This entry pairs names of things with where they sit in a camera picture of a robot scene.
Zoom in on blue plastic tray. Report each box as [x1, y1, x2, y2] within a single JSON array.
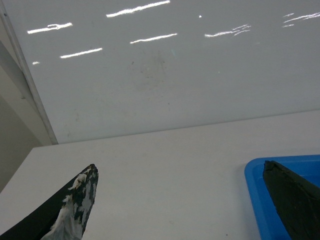
[[244, 154, 320, 240]]

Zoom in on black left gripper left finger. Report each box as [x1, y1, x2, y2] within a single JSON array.
[[0, 164, 99, 240]]

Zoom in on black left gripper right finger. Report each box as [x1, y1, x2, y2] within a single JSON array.
[[262, 160, 320, 240]]

